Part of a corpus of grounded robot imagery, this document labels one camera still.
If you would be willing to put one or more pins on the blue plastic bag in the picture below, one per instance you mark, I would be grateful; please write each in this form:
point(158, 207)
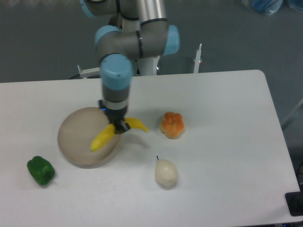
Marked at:
point(270, 7)

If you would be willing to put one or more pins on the beige round plate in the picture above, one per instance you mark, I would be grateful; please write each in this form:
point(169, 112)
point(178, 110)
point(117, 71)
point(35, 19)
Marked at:
point(76, 134)

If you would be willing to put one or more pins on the white pear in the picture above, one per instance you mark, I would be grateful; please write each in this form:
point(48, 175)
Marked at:
point(166, 173)

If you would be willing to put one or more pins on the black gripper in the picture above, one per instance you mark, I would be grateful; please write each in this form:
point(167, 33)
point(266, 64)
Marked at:
point(116, 117)

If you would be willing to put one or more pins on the white upright post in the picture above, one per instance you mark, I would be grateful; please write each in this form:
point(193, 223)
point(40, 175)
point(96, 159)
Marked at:
point(198, 59)

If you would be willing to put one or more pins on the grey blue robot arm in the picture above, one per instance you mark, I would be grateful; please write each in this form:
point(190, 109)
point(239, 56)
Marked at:
point(118, 48)

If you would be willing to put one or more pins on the white metal bracket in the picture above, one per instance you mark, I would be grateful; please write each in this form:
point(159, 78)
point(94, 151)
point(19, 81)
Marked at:
point(88, 73)

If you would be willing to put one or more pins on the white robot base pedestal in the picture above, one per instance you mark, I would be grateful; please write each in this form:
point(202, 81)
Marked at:
point(146, 66)

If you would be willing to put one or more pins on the black device at edge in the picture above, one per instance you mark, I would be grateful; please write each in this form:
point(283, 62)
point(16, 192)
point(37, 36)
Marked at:
point(294, 202)

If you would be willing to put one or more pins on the green bell pepper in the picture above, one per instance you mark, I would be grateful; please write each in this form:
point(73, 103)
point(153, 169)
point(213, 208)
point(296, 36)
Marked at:
point(41, 170)

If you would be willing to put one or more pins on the yellow banana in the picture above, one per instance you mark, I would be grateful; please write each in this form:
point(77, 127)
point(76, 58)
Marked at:
point(106, 135)

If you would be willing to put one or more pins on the orange bread roll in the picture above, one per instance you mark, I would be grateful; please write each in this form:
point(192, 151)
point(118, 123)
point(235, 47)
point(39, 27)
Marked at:
point(172, 125)

